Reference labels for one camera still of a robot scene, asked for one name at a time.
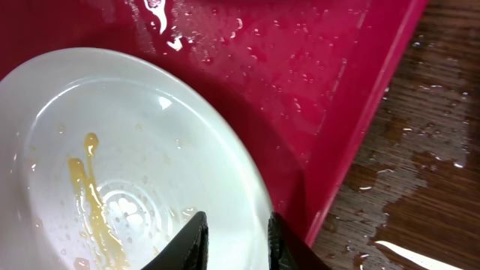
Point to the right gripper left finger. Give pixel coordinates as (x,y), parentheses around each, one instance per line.
(188,250)

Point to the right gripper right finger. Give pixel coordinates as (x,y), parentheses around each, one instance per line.
(286,251)

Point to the white plate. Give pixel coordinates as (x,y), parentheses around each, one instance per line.
(105,158)

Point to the red plastic tray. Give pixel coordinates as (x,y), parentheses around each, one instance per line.
(299,81)

